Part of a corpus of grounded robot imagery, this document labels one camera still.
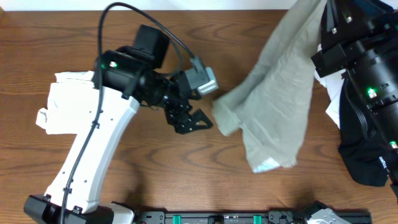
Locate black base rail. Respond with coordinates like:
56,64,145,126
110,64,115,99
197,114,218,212
132,201,373,224

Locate white folded garment on left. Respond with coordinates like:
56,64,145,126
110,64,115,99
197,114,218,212
36,71,98,134

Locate grey-green shorts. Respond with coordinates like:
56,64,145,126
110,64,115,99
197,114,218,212
213,0,326,173

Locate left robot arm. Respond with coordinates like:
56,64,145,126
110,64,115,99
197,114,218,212
24,25,218,223

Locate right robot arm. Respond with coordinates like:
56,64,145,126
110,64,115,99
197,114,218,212
312,0,397,192

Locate white garment on right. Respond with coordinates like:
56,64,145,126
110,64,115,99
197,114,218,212
313,43,346,130

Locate black garment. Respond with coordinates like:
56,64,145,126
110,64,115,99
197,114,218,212
338,80,397,187

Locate left black cable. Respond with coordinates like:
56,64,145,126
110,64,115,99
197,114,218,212
58,1,200,224

